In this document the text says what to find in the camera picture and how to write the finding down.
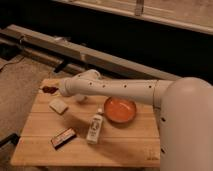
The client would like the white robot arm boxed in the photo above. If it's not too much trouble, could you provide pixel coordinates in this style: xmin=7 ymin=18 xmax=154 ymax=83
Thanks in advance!
xmin=59 ymin=70 xmax=213 ymax=171

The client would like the orange ceramic bowl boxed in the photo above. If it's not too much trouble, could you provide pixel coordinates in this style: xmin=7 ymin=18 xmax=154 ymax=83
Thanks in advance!
xmin=104 ymin=97 xmax=137 ymax=123

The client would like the white plastic bottle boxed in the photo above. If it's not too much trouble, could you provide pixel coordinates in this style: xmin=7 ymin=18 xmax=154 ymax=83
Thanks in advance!
xmin=86 ymin=108 xmax=104 ymax=144

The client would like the beige sponge block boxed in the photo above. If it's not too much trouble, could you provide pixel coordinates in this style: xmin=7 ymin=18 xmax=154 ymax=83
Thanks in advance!
xmin=49 ymin=98 xmax=68 ymax=114

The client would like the dark chocolate bar packet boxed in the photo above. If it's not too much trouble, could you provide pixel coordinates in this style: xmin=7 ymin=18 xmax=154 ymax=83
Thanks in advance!
xmin=51 ymin=128 xmax=77 ymax=150

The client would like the black object at left edge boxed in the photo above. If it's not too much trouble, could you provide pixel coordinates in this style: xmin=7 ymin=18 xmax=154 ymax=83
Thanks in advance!
xmin=0 ymin=133 xmax=19 ymax=147

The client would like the black cable on floor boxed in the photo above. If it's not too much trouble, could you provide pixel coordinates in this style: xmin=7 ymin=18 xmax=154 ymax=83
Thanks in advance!
xmin=0 ymin=54 xmax=26 ymax=73

